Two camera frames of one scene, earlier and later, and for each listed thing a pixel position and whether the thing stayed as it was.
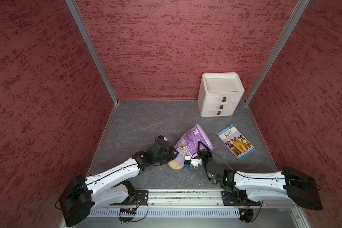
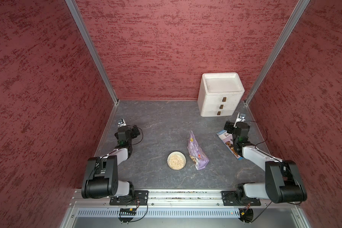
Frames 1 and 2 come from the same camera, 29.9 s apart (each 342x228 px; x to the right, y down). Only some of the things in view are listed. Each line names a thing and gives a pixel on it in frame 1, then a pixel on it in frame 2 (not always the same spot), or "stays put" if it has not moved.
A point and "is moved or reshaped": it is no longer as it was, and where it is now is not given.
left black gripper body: (167, 156) to (134, 134)
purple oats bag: (188, 146) is moved or reshaped
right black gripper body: (207, 155) to (230, 128)
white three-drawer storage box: (219, 94) stays put
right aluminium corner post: (297, 12) stays put
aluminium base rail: (194, 209) stays put
